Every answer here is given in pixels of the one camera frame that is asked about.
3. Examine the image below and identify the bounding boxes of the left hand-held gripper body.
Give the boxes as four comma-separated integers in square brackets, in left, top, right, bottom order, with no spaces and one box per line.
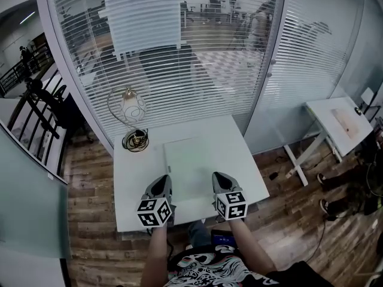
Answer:
[136,191,177,228]

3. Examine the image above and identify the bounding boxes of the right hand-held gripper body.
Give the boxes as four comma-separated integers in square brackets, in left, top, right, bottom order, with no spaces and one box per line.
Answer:
[211,190,248,221]

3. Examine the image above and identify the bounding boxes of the white cloth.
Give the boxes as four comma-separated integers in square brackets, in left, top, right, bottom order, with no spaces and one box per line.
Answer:
[163,136,230,210]

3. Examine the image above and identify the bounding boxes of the person's right forearm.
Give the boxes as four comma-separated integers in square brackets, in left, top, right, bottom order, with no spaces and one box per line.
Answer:
[229,218,276,276]

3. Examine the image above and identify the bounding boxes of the person's left forearm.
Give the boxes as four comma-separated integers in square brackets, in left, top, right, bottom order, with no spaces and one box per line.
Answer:
[140,224,168,287]

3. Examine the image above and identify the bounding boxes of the white table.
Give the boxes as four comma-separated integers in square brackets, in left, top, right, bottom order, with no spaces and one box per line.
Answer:
[113,114,270,233]

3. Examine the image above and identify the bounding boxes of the black device with screen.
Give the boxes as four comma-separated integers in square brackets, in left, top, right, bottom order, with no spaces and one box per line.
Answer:
[211,230,237,246]

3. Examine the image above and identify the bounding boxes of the person's leg in jeans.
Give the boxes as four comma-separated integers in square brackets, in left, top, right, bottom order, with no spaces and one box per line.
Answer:
[187,219,212,249]

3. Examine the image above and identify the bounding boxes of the black printed shirt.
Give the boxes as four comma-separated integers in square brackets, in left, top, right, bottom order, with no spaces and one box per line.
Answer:
[163,245,333,287]

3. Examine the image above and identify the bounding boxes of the brass lamp with globe shade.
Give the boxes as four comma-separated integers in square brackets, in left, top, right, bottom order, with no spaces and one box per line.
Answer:
[107,87,150,152]

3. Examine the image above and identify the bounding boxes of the white window blinds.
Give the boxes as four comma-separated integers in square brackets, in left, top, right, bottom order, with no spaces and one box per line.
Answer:
[44,0,360,149]

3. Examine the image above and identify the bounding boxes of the white standing desk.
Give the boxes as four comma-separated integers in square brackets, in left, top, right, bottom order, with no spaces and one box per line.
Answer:
[284,96,374,187]

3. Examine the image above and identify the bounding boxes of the frosted glass door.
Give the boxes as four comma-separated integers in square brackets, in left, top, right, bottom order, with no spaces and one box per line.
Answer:
[0,124,72,259]

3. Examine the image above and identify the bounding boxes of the black metal railing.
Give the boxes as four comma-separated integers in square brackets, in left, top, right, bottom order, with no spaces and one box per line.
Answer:
[0,67,66,167]

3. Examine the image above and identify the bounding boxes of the white chair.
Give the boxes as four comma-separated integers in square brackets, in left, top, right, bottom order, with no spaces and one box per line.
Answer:
[360,87,381,122]

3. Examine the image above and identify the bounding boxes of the black lamp cable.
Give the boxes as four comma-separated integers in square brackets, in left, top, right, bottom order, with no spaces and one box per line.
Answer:
[121,129,150,152]

